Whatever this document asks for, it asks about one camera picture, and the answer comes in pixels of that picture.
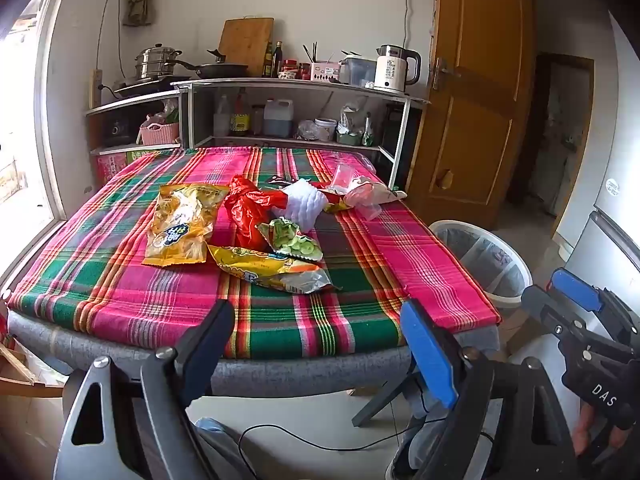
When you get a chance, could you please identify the red yellow snack wrapper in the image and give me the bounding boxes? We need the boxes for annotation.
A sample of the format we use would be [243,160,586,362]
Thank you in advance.
[320,187,353,213]

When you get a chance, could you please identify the white quilted paper towel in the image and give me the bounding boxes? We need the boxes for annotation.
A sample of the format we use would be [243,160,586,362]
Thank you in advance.
[282,179,328,228]

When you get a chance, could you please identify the black floor cable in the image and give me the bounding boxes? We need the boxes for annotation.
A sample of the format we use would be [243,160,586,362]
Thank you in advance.
[237,385,451,480]

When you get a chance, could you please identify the white electric kettle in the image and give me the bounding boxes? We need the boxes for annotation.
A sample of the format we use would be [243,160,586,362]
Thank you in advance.
[373,44,422,93]

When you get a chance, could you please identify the power strip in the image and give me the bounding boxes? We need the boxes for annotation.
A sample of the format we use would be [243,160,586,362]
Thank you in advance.
[89,69,104,111]

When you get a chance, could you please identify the pink chopstick holder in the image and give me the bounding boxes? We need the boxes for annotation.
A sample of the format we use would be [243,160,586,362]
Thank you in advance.
[310,60,342,82]

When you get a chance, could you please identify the stainless steel steamer pot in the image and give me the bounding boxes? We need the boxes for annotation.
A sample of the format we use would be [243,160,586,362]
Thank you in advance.
[135,44,183,81]

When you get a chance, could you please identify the white plastic tub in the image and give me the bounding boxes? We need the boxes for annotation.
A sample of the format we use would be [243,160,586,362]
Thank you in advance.
[313,117,338,142]

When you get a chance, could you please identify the white trash bin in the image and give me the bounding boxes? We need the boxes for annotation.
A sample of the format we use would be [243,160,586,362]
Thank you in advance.
[429,220,534,311]

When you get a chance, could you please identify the white window frame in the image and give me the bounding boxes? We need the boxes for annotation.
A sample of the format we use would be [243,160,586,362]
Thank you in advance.
[0,0,68,291]

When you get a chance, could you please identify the clear plastic storage container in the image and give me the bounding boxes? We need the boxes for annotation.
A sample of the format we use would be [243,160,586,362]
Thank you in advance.
[340,55,377,86]

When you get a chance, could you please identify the pink plastic basket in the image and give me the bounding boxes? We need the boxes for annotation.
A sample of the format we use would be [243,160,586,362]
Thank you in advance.
[139,115,181,146]

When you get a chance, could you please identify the red plastic bag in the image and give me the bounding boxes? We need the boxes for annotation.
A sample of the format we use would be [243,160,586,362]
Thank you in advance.
[222,175,291,253]

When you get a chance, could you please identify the wooden cutting board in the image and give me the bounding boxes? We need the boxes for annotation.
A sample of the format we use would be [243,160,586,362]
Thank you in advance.
[218,17,275,78]

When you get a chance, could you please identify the plaid tablecloth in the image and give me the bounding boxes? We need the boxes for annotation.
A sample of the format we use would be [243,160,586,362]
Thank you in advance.
[7,146,502,361]

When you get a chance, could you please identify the clear plastic cup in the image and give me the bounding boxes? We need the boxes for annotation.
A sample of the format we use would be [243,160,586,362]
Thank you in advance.
[330,162,361,195]

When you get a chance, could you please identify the black frying pan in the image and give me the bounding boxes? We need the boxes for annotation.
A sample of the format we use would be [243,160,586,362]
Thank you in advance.
[172,49,249,80]

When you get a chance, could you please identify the black induction cooker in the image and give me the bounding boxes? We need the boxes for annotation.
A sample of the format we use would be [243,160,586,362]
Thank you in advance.
[112,76,193,98]

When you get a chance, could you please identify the person's grey pants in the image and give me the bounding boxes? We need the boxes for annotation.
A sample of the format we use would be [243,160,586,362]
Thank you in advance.
[387,410,481,480]

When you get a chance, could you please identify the yellow label sauce bottle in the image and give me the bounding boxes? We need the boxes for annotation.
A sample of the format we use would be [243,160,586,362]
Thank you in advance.
[230,87,252,136]

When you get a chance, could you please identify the wooden door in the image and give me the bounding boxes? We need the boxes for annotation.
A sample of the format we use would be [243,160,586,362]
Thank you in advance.
[406,0,536,218]

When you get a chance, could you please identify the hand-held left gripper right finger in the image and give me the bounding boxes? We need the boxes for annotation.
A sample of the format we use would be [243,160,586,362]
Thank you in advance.
[400,298,588,480]

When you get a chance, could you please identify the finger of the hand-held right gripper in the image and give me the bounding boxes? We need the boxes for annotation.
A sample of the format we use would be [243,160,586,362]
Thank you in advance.
[551,268,640,333]
[521,285,591,348]

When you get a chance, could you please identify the red green cardboard box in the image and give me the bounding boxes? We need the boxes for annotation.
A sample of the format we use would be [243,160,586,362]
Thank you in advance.
[95,147,151,186]

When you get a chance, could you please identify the green cucumber snack bag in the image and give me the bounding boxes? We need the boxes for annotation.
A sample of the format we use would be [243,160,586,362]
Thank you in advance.
[256,217,325,262]

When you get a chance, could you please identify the yellow chip bag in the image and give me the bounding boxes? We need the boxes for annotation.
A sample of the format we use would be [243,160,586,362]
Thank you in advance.
[207,244,333,295]

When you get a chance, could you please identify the white plastic bag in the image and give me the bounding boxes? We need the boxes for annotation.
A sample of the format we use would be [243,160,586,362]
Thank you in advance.
[339,101,368,133]

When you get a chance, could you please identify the white plastic jug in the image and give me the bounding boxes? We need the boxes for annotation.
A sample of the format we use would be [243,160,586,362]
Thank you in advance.
[262,98,294,138]

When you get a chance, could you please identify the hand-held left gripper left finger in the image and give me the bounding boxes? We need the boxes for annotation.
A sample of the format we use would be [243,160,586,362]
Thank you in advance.
[54,299,236,480]

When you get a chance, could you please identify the large yellow snack bag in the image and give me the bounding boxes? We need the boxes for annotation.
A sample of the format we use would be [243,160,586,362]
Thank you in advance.
[141,182,231,267]

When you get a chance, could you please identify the white shelf unit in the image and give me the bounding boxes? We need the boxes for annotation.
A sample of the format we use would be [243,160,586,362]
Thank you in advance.
[85,77,431,188]

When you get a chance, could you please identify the metal door handle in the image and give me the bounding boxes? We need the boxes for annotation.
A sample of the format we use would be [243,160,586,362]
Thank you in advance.
[431,57,462,92]

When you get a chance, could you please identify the clear plastic bottle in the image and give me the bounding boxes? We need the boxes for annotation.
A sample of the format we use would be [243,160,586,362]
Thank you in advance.
[213,95,231,137]

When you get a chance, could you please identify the person's right hand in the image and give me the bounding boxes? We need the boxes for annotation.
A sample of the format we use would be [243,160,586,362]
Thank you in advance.
[571,403,608,457]

